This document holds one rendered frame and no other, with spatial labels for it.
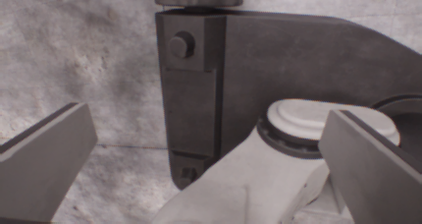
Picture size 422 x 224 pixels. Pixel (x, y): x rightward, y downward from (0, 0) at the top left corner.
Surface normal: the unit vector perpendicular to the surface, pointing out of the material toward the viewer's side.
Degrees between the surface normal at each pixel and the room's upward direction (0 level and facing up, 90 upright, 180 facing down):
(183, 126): 0
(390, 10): 0
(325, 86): 0
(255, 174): 90
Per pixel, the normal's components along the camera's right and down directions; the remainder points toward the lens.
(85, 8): -0.22, 0.47
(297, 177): 0.02, -0.88
